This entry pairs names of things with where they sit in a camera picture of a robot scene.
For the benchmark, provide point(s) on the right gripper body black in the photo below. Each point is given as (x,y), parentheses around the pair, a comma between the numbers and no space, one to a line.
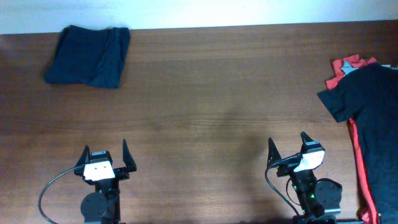
(302,178)

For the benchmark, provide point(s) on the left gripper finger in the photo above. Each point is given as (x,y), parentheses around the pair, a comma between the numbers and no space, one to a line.
(84,158)
(127,158)

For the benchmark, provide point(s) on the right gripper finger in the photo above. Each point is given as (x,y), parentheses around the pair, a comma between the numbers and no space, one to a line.
(306,139)
(274,159)

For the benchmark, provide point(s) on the black t-shirt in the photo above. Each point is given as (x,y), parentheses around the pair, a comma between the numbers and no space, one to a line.
(368,95)

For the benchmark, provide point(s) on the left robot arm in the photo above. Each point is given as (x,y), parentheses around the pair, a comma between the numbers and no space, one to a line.
(103,205)

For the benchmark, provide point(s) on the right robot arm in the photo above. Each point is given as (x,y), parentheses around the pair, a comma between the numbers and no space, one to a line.
(319,199)

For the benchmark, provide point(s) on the light blue garment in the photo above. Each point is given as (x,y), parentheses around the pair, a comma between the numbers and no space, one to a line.
(347,68)

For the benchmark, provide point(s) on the red garment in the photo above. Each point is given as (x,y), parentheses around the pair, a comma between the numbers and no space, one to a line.
(369,213)

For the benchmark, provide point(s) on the folded navy blue garment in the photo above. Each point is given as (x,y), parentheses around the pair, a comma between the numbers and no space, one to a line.
(91,57)

